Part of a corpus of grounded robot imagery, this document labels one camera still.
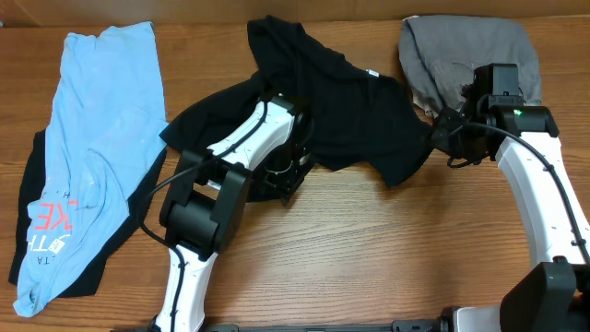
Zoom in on black t-shirt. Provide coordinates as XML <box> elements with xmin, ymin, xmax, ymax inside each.
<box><xmin>160</xmin><ymin>16</ymin><xmax>431</xmax><ymax>187</ymax></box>

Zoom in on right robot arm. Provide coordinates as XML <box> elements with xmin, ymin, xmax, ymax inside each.
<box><xmin>431</xmin><ymin>64</ymin><xmax>589</xmax><ymax>332</ymax></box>

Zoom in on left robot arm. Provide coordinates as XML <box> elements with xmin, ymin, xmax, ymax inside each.
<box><xmin>147</xmin><ymin>94</ymin><xmax>314</xmax><ymax>331</ymax></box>

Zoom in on grey folded trousers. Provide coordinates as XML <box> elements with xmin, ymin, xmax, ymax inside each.
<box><xmin>398</xmin><ymin>15</ymin><xmax>542</xmax><ymax>115</ymax></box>

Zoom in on light blue t-shirt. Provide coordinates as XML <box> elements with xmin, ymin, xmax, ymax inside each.
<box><xmin>13</xmin><ymin>22</ymin><xmax>167</xmax><ymax>317</ymax></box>

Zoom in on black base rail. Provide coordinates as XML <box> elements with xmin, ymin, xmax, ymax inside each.
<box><xmin>110</xmin><ymin>306</ymin><xmax>503</xmax><ymax>332</ymax></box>

